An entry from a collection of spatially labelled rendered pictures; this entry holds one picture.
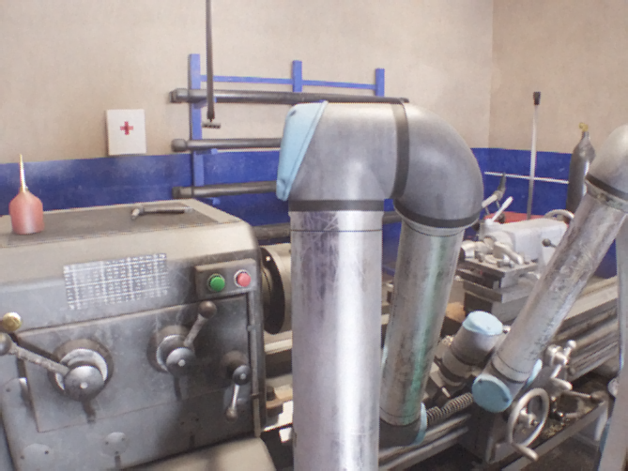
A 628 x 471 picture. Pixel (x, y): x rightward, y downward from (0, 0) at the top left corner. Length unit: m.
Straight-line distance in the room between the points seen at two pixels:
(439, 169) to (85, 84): 3.79
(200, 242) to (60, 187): 3.25
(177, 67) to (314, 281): 3.87
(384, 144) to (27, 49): 3.83
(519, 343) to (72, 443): 0.92
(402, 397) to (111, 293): 0.56
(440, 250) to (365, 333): 0.16
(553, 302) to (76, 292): 0.90
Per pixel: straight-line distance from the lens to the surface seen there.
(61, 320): 0.94
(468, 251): 1.78
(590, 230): 0.95
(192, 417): 1.08
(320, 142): 0.52
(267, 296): 1.24
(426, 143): 0.54
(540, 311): 1.00
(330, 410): 0.57
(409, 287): 0.67
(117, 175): 4.19
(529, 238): 1.99
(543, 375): 1.71
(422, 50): 5.78
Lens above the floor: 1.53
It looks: 13 degrees down
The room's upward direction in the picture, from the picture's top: straight up
